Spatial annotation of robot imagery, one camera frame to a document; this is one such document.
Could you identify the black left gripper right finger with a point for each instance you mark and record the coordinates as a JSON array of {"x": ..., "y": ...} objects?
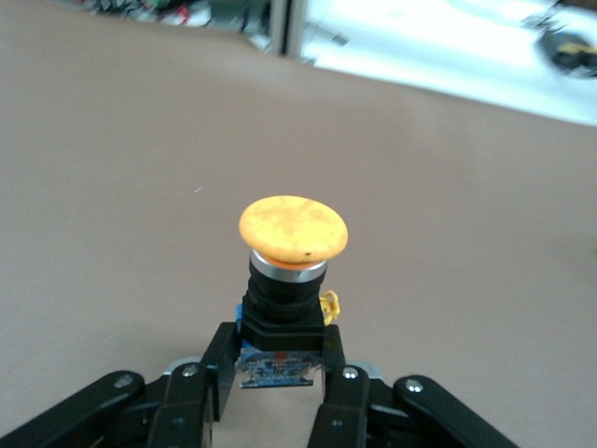
[{"x": 345, "y": 406}]

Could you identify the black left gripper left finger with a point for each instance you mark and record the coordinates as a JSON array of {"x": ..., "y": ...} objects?
[{"x": 186, "y": 401}]

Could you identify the yellow mushroom push button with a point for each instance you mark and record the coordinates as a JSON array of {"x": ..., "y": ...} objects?
[{"x": 294, "y": 228}]

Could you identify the brown table mat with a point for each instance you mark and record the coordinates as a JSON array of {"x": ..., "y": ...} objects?
[{"x": 140, "y": 186}]

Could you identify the black and yellow tool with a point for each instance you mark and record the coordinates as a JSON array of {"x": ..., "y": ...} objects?
[{"x": 564, "y": 56}]

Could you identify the aluminium frame post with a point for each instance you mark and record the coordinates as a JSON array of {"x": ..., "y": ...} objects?
[{"x": 289, "y": 23}]

